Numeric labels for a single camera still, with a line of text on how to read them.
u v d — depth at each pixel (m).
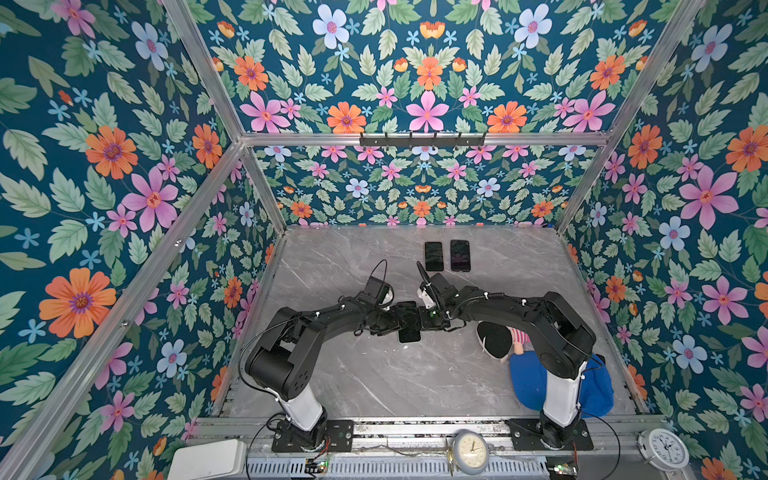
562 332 0.52
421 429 0.75
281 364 0.46
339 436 0.73
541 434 0.66
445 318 0.70
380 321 0.78
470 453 0.68
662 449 0.69
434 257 1.33
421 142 0.91
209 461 0.67
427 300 0.79
